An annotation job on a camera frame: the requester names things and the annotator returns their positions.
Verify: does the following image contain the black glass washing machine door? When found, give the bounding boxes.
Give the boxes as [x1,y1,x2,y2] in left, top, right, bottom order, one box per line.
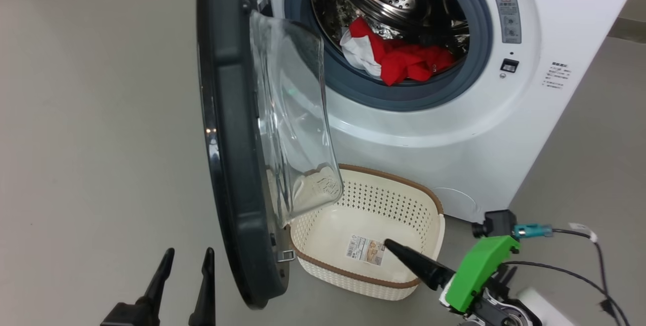
[195,0,345,310]

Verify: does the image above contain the thin black cable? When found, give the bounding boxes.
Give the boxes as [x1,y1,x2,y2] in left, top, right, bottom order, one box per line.
[500,260,631,326]

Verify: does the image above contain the grey rubber door seal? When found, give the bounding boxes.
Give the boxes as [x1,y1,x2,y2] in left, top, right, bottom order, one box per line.
[284,0,494,113]

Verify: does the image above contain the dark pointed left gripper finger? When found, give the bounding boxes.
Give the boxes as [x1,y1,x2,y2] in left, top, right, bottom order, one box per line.
[100,248,175,326]
[189,248,217,326]

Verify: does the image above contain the white cable tag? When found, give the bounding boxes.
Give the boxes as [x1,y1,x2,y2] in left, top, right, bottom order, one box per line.
[569,222,599,244]

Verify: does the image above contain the cream perforated laundry basket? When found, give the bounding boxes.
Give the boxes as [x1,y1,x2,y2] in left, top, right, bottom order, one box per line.
[289,164,446,301]

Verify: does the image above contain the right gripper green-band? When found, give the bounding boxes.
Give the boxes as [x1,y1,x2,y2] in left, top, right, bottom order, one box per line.
[385,235,543,326]

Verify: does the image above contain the printed basket label sticker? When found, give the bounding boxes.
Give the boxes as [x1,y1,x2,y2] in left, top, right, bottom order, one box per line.
[345,235,387,266]

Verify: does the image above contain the white front-load washing machine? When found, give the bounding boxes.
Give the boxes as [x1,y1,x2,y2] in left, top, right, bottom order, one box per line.
[249,0,646,224]

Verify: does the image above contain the grey warning label sticker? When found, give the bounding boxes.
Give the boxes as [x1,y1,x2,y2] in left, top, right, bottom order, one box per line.
[494,0,522,44]

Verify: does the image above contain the red garment with white sleeves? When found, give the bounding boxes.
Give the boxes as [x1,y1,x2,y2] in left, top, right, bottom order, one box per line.
[340,17,404,79]

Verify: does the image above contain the black cable with teal plug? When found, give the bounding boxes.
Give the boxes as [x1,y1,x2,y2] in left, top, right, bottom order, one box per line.
[514,223,614,316]

